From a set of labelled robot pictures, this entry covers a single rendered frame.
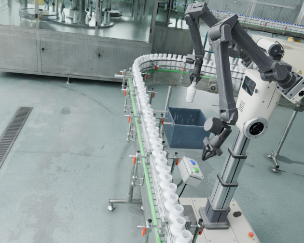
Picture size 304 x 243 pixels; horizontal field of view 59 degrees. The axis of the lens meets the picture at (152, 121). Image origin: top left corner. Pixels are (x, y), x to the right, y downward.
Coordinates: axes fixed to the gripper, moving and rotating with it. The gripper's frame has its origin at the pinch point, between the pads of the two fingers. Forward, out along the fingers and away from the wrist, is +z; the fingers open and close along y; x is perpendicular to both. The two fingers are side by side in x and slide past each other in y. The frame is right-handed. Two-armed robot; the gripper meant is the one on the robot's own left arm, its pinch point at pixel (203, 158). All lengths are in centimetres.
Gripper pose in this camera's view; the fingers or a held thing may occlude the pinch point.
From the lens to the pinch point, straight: 134.8
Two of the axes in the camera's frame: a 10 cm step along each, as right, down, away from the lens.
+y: 1.4, 4.9, -8.6
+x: 8.7, 3.6, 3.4
